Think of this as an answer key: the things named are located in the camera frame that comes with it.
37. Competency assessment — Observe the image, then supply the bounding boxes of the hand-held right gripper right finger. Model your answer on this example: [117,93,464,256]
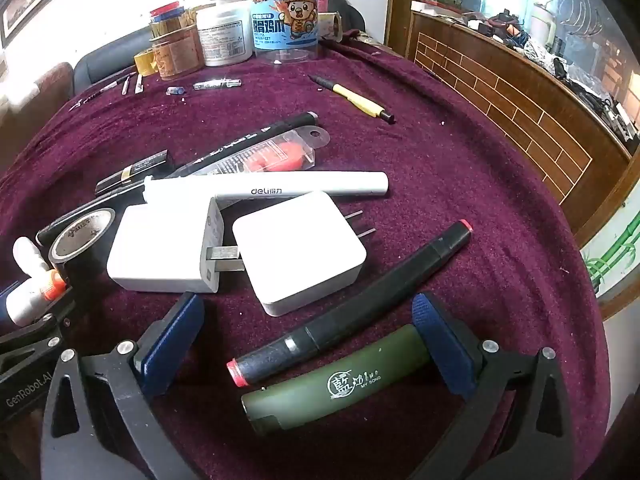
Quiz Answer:
[411,292,586,480]

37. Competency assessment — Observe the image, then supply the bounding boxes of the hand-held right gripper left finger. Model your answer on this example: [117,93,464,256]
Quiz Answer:
[40,291,206,480]

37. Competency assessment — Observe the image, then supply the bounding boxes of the white glue bottle orange cap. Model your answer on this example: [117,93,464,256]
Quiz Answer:
[5,236,68,327]

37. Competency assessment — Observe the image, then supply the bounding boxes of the white charger with port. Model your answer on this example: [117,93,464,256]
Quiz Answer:
[106,195,246,295]

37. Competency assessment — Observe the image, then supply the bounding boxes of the black marker red ends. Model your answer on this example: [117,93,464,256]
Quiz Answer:
[226,219,473,388]

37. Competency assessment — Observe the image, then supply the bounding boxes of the black tape roll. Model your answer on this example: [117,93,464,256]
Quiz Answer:
[48,207,118,286]

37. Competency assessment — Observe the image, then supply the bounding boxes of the dark green lighter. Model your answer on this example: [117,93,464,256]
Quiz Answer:
[241,324,432,437]

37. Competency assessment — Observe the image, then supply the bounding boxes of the white charger with prongs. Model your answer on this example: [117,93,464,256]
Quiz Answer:
[232,191,377,317]

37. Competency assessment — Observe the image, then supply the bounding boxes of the black and gold lipstick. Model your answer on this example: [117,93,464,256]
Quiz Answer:
[95,149,176,196]

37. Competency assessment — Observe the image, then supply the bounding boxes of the white pen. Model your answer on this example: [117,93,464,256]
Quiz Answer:
[142,171,390,208]

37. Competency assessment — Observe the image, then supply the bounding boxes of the long black marker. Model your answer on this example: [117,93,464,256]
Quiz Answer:
[165,111,319,178]

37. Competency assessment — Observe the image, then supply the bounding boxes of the clear package red item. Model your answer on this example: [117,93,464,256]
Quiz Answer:
[215,127,332,176]

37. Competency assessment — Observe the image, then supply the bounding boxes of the maroon tablecloth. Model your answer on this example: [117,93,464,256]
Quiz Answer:
[0,40,608,480]

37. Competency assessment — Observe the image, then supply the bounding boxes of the brown armchair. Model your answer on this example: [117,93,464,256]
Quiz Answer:
[10,61,76,121]

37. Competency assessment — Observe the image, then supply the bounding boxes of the clear pencil lead tube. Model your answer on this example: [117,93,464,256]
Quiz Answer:
[193,77,243,91]

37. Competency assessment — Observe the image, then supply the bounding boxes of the wooden cabinet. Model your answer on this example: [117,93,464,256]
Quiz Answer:
[407,2,636,248]

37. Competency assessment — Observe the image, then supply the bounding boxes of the yellow mechanical pencil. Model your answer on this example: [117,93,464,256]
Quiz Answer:
[307,74,396,124]

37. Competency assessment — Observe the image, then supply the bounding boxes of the yellow tape roll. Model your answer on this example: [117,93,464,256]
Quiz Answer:
[133,49,160,77]

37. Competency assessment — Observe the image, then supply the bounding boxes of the black leather sofa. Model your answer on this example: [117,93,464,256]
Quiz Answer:
[72,25,156,96]

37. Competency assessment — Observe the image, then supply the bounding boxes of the brown jar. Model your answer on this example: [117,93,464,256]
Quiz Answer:
[150,25,206,81]

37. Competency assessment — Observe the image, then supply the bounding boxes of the white plastic jar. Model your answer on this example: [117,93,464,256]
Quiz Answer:
[195,0,254,67]

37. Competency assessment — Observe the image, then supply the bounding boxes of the clear jar blue label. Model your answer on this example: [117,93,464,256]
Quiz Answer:
[248,0,321,63]

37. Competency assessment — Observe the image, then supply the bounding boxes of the beige tape roll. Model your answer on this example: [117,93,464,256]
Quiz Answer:
[317,11,344,41]

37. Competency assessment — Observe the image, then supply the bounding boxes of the wooden door frame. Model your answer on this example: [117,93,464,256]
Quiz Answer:
[386,0,418,58]

